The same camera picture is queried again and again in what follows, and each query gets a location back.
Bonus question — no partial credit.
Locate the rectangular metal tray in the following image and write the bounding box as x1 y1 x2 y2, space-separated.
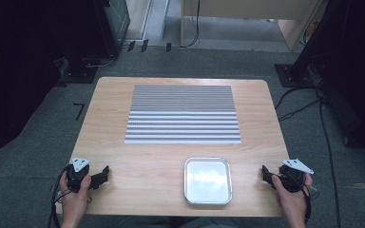
182 157 234 206

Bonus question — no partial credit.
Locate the grey cable loop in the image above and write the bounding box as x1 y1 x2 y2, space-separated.
81 51 120 69

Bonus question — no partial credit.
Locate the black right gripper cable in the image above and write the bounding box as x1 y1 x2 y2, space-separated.
300 181 319 224

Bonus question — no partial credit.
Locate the long black floor cable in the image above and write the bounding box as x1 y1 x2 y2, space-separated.
317 91 342 228

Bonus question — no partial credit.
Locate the person's left hand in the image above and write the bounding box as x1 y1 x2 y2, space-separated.
59 171 93 214

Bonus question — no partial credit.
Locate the black hanging cable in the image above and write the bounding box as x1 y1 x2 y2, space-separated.
180 0 202 49

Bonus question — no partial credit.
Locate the person's right hand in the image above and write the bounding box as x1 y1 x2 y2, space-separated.
271 172 314 217

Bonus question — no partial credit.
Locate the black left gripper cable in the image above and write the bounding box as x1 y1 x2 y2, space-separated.
46 164 74 228

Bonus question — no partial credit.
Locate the black stand base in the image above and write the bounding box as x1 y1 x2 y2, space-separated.
54 56 99 88

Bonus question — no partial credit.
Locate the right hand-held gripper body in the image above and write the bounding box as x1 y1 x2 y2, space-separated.
278 158 316 194

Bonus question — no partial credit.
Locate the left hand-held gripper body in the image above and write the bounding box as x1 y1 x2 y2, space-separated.
66 157 93 194

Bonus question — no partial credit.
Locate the grey white striped placemat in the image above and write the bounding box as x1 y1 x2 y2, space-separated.
124 85 242 145

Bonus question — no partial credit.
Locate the dark glass cabinet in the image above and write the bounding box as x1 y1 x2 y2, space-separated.
103 0 131 48

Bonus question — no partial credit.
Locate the black stand with base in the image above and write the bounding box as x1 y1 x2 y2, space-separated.
274 0 350 88

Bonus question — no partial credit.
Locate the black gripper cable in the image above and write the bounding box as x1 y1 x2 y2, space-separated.
46 164 74 228
300 181 319 224

